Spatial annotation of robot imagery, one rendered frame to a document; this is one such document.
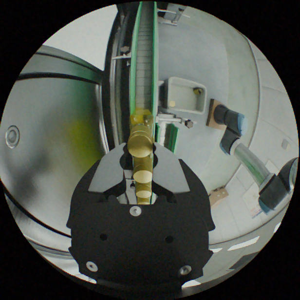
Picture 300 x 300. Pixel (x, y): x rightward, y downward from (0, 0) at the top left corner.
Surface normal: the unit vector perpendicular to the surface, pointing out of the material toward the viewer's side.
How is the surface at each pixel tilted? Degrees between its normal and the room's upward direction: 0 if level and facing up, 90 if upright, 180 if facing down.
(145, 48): 0
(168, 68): 0
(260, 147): 90
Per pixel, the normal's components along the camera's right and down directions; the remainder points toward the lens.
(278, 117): -1.00, 0.01
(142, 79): 0.05, 0.52
